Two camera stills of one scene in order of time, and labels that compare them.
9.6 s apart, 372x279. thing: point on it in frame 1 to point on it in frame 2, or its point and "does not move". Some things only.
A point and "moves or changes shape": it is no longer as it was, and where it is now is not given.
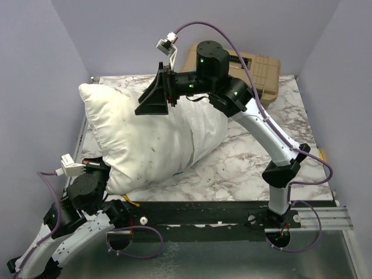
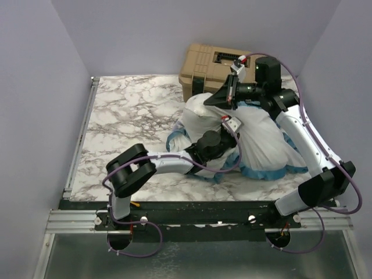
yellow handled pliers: (127, 199) does not move
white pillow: (138, 149) moves or changes shape
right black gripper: (153, 102) to (225, 97)
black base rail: (207, 221) does not move
